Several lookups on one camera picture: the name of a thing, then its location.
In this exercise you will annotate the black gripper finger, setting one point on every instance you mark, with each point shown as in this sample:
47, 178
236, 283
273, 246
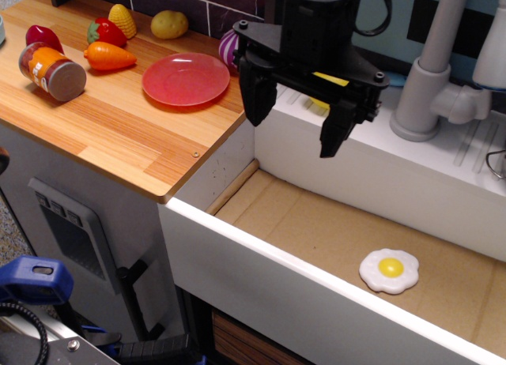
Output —
258, 91
337, 126

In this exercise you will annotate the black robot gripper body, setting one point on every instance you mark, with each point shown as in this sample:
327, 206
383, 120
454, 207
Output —
311, 49

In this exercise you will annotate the red plastic plate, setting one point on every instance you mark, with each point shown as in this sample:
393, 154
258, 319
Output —
186, 79

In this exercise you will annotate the purple striped toy onion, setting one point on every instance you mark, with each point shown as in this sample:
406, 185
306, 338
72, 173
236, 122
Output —
228, 44

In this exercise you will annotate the grey blue toy spatula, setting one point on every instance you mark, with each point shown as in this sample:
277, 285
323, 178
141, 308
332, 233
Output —
397, 80

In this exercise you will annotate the grey toy faucet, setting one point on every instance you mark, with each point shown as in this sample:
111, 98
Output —
428, 93

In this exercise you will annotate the yellow toy potato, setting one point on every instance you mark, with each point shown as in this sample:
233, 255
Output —
168, 25

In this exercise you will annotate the white toy sink unit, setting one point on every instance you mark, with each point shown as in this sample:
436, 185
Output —
272, 235

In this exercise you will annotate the wooden toy kitchen counter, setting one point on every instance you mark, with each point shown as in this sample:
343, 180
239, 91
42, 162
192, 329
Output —
113, 127

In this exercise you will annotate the white bottle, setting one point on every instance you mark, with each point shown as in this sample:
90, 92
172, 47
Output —
489, 71

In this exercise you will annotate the yellow toy corn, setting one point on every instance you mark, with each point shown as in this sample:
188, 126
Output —
122, 18

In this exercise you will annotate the orange toy carrot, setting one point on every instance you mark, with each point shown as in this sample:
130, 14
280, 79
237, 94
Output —
106, 56

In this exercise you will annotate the toy fried egg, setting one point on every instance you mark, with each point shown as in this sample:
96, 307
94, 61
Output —
389, 271

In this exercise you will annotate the metal whisk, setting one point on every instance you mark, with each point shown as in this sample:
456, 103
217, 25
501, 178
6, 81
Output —
495, 162

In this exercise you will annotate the red toy strawberry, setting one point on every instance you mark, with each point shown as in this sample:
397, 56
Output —
105, 31

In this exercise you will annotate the orange labelled toy can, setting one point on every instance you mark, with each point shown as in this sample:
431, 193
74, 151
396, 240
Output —
52, 71

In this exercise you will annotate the dark red toy pepper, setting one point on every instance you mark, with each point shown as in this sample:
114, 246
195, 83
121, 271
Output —
37, 33

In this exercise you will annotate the grey toy oven door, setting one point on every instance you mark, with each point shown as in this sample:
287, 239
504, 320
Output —
78, 234

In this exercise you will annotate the blue clamp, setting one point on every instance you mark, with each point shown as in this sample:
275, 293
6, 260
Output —
36, 281

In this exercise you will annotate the black oven door handle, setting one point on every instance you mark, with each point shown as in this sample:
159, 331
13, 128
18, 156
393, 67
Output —
127, 277

